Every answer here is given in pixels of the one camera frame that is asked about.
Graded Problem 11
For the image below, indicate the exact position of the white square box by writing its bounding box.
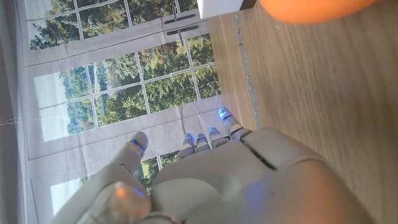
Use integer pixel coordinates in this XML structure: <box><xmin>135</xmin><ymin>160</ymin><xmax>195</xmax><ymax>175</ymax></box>
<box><xmin>197</xmin><ymin>0</ymin><xmax>244</xmax><ymax>19</ymax></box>

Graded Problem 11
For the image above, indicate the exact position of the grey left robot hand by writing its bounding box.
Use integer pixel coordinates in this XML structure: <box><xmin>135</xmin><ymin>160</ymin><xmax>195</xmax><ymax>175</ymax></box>
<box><xmin>49</xmin><ymin>107</ymin><xmax>379</xmax><ymax>224</ymax></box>

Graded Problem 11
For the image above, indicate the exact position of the orange ball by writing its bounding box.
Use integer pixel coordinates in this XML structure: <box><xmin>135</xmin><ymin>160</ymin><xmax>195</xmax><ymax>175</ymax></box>
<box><xmin>258</xmin><ymin>0</ymin><xmax>379</xmax><ymax>25</ymax></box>

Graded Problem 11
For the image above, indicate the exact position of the printed window garden backdrop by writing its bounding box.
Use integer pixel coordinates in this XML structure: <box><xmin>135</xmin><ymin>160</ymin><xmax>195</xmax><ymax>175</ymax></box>
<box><xmin>0</xmin><ymin>0</ymin><xmax>233</xmax><ymax>224</ymax></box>

